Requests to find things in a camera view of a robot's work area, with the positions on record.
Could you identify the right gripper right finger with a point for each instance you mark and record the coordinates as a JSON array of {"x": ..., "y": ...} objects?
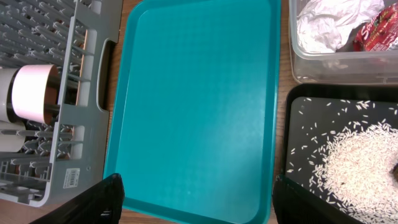
[{"x": 293, "y": 204}]

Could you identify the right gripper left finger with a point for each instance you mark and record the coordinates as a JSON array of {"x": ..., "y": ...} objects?
[{"x": 101, "y": 203}]

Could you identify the rice grains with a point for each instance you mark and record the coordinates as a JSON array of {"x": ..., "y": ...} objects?
[{"x": 343, "y": 151}]

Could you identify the brown food scrap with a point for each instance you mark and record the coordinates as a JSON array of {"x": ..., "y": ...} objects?
[{"x": 395, "y": 172}]

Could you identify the small white plate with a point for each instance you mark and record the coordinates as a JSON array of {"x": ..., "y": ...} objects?
[{"x": 30, "y": 92}]

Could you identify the grey bowl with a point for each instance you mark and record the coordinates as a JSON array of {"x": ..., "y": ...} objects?
[{"x": 7, "y": 76}]

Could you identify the red snack wrapper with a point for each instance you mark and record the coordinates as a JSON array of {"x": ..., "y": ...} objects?
[{"x": 380, "y": 34}]

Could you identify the grey dishwasher rack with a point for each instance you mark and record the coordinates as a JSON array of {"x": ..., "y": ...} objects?
[{"x": 60, "y": 160}]

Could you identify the black tray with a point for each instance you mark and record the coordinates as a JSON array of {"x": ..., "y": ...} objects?
[{"x": 341, "y": 92}]

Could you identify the teal plastic tray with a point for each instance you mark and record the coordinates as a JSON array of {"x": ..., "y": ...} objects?
[{"x": 193, "y": 127}]

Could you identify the clear plastic bin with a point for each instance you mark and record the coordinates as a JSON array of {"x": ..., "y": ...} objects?
[{"x": 345, "y": 66}]

